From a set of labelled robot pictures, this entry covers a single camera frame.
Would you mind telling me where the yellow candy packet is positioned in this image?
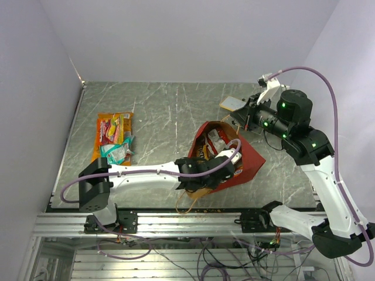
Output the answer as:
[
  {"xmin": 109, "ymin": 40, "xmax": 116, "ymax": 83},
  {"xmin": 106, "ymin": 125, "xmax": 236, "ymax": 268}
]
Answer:
[{"xmin": 196, "ymin": 137, "xmax": 209, "ymax": 160}]

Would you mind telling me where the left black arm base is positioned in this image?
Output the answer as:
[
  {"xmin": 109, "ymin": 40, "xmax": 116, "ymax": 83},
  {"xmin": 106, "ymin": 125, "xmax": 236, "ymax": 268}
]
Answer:
[{"xmin": 83, "ymin": 211, "xmax": 138, "ymax": 234}]

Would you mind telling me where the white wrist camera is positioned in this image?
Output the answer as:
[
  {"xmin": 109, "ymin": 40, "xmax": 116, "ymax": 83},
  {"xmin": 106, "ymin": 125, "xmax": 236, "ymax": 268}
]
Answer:
[
  {"xmin": 215, "ymin": 149, "xmax": 242, "ymax": 165},
  {"xmin": 257, "ymin": 73, "xmax": 290, "ymax": 105}
]

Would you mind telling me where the red paper bag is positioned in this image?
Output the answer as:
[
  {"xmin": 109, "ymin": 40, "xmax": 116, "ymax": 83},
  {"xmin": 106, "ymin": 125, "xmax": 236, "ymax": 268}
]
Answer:
[{"xmin": 176, "ymin": 121, "xmax": 265, "ymax": 205}]

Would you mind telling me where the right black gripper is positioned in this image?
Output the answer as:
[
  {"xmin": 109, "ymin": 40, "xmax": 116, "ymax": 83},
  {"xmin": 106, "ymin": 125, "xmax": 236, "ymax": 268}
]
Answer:
[{"xmin": 231, "ymin": 92, "xmax": 292, "ymax": 139}]

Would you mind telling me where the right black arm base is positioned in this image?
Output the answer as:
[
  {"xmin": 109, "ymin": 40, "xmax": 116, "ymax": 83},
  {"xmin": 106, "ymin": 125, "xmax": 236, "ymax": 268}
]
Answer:
[{"xmin": 234, "ymin": 209, "xmax": 270, "ymax": 233}]

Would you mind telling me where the orange kettle chips bag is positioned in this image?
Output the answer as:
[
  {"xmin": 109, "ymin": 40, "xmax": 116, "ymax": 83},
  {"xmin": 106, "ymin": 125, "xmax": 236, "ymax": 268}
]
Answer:
[{"xmin": 91, "ymin": 112, "xmax": 134, "ymax": 166}]

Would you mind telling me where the aluminium frame rail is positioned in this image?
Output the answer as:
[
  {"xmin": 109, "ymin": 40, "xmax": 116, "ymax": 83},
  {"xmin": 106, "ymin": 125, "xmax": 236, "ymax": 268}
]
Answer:
[{"xmin": 32, "ymin": 213, "xmax": 275, "ymax": 238}]

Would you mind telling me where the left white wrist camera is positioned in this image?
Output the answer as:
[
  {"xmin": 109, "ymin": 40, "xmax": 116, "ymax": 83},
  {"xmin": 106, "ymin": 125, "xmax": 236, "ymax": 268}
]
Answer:
[{"xmin": 215, "ymin": 149, "xmax": 242, "ymax": 165}]

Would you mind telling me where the red yellow snack packet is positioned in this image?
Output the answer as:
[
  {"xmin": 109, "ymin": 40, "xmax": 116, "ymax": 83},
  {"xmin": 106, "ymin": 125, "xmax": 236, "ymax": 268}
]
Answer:
[{"xmin": 98, "ymin": 115, "xmax": 124, "ymax": 146}]

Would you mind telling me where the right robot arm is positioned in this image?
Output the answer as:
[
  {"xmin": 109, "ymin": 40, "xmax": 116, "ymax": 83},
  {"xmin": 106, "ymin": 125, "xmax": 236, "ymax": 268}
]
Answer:
[{"xmin": 230, "ymin": 90, "xmax": 374, "ymax": 259}]

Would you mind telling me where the teal snack packet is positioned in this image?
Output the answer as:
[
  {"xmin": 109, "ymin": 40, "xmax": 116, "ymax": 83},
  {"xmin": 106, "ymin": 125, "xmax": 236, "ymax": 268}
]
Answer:
[{"xmin": 100, "ymin": 135, "xmax": 134, "ymax": 165}]

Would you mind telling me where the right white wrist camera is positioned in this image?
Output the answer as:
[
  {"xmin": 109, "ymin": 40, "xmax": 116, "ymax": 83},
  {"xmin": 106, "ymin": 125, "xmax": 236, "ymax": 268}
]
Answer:
[{"xmin": 257, "ymin": 73, "xmax": 290, "ymax": 105}]

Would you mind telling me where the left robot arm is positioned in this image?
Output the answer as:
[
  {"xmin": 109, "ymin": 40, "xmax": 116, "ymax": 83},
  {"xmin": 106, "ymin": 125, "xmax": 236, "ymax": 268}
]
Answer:
[{"xmin": 79, "ymin": 149, "xmax": 241, "ymax": 232}]

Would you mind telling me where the orange snack packet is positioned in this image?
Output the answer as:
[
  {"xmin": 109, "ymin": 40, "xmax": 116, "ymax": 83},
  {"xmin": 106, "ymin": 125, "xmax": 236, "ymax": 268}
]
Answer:
[{"xmin": 233, "ymin": 166, "xmax": 243, "ymax": 177}]

